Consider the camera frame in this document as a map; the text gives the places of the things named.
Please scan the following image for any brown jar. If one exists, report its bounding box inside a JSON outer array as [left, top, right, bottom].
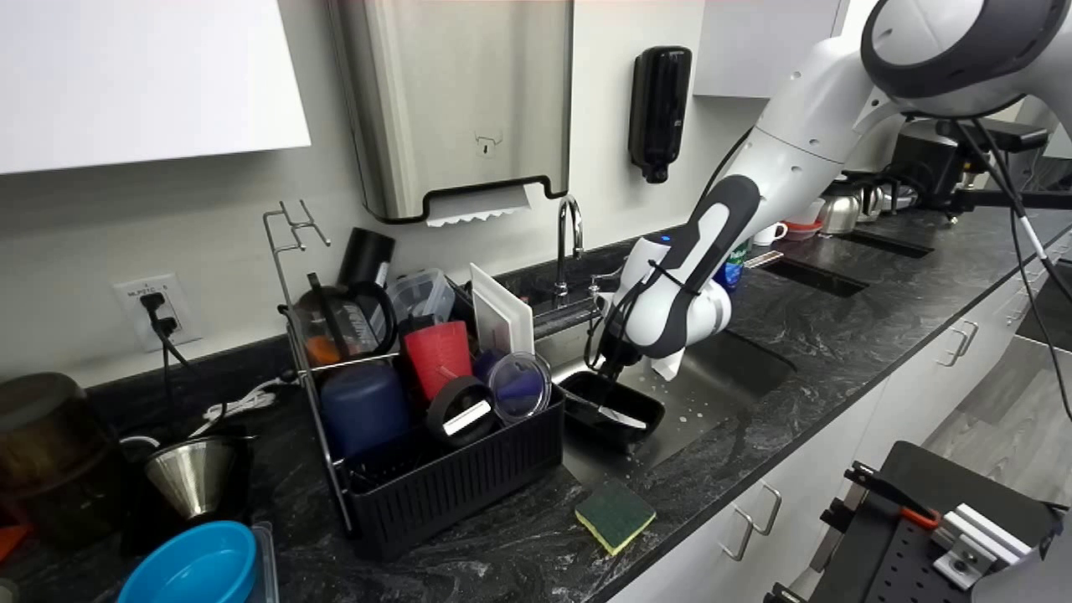
[[0, 370, 105, 553]]

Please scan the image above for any black mug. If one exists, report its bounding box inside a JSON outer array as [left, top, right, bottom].
[[334, 226, 400, 293]]

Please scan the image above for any blue bowl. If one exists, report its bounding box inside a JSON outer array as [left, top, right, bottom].
[[112, 516, 270, 603]]

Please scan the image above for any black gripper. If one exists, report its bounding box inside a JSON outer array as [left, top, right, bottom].
[[597, 324, 655, 393]]

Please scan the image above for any clear round lid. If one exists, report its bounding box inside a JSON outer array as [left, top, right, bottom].
[[484, 352, 555, 422]]

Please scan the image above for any steel paper towel dispenser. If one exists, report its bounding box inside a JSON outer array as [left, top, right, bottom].
[[331, 0, 581, 233]]

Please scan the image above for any black lunchbox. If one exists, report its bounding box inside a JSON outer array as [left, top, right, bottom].
[[552, 370, 669, 453]]

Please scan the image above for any stainless steel bowl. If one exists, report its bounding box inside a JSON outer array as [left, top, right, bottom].
[[142, 435, 246, 523]]

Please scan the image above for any red cup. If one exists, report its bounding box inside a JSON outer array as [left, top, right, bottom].
[[400, 317, 480, 405]]

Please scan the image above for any white wall outlet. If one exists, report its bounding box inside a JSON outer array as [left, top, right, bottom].
[[112, 267, 204, 352]]

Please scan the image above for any silver kettle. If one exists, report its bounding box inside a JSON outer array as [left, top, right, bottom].
[[818, 188, 876, 237]]

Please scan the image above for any black soap dispenser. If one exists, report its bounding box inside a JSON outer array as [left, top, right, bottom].
[[625, 42, 696, 188]]

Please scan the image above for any blue dish soap bottle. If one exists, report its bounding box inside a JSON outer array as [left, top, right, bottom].
[[713, 259, 751, 298]]

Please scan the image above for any dark glass pot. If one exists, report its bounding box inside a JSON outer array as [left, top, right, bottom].
[[292, 279, 395, 370]]

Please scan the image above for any clear plastic container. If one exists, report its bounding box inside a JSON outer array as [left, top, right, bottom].
[[382, 266, 463, 328]]

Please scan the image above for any black cup white label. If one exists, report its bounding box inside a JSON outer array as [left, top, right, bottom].
[[423, 374, 505, 453]]

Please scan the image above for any black power cord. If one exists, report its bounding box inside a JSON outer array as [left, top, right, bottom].
[[137, 287, 194, 442]]

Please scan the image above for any black tool cart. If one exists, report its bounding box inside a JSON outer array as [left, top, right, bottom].
[[767, 440, 1072, 603]]

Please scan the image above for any silver butter knife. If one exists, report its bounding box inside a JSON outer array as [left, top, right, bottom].
[[586, 400, 655, 435]]

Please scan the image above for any black dish rack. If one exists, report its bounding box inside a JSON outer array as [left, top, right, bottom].
[[258, 198, 571, 563]]

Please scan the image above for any tall chrome faucet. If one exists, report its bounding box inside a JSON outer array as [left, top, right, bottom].
[[552, 195, 589, 301]]

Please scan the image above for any blue cup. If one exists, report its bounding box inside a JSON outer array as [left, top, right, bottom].
[[315, 358, 417, 462]]

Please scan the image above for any green yellow sponge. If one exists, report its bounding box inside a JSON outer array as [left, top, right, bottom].
[[571, 477, 665, 558]]

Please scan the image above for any white wall cabinet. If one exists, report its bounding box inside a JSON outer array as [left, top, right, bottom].
[[0, 0, 315, 176]]

